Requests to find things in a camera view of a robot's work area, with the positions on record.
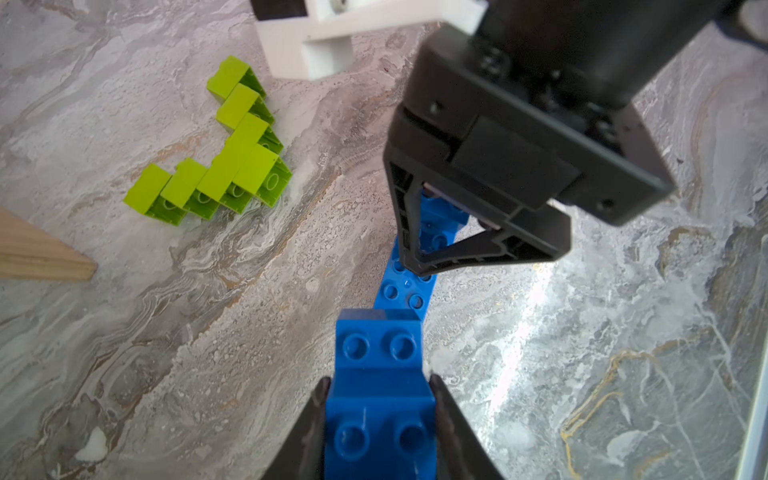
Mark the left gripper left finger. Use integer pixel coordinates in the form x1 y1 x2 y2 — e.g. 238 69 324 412
261 377 331 480

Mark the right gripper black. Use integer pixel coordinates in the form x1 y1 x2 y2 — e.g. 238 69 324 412
383 1 740 277

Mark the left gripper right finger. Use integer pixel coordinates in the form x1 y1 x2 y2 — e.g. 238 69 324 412
429 374 503 480

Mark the blue small lego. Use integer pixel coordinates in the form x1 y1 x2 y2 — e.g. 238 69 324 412
374 239 437 321
419 194 469 254

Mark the blue large lego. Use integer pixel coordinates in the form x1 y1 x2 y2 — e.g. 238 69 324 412
324 309 437 479

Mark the green small lego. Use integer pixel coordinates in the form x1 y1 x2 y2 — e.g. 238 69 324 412
206 56 267 102
215 84 275 131
234 144 292 208

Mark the green long lego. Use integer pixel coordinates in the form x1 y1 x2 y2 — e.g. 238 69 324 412
197 113 278 204

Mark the green lego pair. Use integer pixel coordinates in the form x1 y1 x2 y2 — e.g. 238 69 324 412
123 152 253 226

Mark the wooden two-tier shelf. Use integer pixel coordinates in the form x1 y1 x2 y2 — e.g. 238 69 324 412
1 207 98 281

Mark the aluminium front rail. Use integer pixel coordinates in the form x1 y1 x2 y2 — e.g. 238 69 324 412
735 345 768 480

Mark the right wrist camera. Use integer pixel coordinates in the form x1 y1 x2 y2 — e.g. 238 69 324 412
251 0 488 80

